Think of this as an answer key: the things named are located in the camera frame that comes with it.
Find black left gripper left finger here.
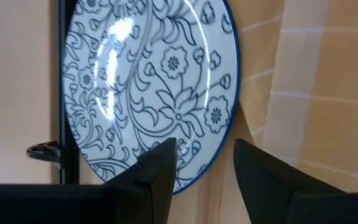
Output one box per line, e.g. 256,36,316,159
0,137,178,224

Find white plate blue line flowers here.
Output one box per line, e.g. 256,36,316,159
61,0,241,195

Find light wooden neighbouring table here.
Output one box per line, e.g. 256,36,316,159
0,0,58,187

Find black clamp handle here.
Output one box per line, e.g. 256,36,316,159
26,141,62,163

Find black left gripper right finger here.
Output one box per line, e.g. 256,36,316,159
233,139,358,224

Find orange checked dish towel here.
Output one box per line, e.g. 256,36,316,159
178,0,358,224

